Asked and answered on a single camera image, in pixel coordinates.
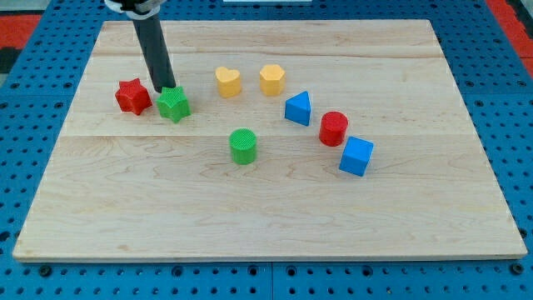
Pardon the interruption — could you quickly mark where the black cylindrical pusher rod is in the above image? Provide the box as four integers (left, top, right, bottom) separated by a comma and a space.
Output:
132, 14, 176, 93

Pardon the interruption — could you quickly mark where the white and black rod mount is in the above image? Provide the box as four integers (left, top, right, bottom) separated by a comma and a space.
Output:
104, 0, 166, 20

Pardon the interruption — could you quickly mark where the red star block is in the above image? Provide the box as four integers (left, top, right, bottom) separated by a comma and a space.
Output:
115, 78, 152, 116

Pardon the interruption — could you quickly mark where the green star block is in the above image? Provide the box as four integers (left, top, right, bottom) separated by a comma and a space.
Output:
156, 86, 191, 123

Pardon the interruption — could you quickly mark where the yellow heart block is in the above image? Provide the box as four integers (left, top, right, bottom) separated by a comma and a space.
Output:
215, 67, 242, 98

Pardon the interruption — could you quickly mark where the yellow hexagon block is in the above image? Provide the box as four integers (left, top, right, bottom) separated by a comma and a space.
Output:
259, 64, 286, 96

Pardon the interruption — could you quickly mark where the green cylinder block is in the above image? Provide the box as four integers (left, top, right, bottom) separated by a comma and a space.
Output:
229, 128, 257, 165

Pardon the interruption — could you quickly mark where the blue triangle block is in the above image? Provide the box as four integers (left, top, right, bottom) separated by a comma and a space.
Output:
284, 91, 311, 127

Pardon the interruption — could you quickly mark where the light wooden board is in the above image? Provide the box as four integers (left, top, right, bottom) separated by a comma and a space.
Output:
12, 19, 527, 263

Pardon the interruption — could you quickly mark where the red cylinder block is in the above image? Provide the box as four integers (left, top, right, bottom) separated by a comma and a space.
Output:
319, 111, 349, 147

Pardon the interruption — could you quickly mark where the blue cube block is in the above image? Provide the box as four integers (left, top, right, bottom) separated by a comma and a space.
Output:
339, 137, 374, 177

